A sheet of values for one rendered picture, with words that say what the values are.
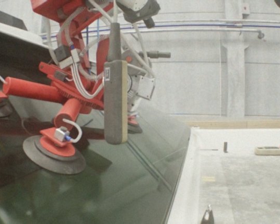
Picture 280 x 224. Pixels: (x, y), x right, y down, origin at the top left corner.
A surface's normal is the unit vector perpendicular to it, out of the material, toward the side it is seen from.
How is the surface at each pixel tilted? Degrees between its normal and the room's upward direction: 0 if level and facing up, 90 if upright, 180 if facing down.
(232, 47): 90
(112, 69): 90
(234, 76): 90
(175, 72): 90
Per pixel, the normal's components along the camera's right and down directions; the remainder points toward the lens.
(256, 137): -0.32, 0.07
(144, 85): -0.15, -0.07
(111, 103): -0.76, 0.05
